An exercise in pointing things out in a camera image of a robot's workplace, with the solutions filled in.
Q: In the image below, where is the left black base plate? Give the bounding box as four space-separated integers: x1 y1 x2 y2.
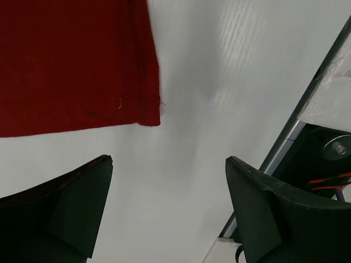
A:
260 121 350 201

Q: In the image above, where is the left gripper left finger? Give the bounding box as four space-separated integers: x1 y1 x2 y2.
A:
1 155 113 262

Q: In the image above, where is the dark red t shirt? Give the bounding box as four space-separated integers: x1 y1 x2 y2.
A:
1 1 161 138

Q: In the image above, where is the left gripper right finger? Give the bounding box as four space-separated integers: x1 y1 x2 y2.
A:
225 156 350 262

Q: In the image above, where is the metal rail at table front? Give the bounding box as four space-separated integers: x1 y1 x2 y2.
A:
219 13 351 242

